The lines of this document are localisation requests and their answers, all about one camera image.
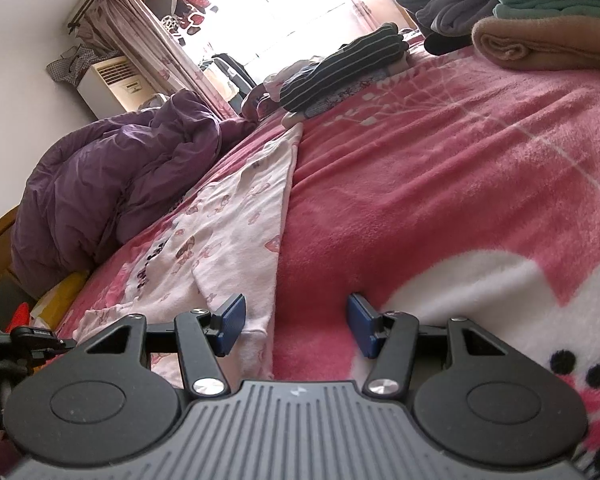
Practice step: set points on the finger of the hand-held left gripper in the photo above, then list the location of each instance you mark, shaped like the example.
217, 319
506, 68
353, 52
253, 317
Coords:
40, 340

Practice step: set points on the black folded garment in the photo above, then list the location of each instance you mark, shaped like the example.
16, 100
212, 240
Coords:
442, 42

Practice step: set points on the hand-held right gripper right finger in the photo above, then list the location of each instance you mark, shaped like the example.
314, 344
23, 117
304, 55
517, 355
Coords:
362, 325

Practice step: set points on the dark hanging garment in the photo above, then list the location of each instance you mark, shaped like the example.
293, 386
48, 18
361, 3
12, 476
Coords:
232, 75

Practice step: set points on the white air conditioner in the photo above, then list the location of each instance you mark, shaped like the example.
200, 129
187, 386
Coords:
110, 82

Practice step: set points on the purple duvet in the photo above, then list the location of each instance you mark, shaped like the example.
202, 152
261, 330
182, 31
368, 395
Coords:
105, 180

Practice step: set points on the checked cloth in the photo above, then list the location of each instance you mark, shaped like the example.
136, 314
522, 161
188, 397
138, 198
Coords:
67, 67

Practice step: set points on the pink floral blanket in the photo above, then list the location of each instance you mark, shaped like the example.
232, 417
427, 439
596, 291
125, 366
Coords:
430, 185

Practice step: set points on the yellow pillow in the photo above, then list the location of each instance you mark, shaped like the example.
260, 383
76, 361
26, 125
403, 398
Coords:
60, 292

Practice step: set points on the pink curtain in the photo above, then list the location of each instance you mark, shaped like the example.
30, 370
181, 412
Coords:
145, 35

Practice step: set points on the blue printed folded garment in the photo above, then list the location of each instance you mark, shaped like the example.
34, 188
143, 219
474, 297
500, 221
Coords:
330, 102

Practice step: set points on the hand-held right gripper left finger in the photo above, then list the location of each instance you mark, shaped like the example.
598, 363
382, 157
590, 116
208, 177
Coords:
232, 322

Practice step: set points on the white pink crumpled cloth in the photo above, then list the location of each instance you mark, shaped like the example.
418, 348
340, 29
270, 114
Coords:
265, 95

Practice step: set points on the red patterned hanging garment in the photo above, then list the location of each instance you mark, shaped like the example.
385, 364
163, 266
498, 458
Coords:
192, 2

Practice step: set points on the tan folded blanket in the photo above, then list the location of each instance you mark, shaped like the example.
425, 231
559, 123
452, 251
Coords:
555, 42

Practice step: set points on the pink printed shirt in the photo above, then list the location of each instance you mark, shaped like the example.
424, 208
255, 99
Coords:
220, 230

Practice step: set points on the dark striped folded garment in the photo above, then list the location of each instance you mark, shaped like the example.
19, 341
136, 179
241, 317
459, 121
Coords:
340, 70

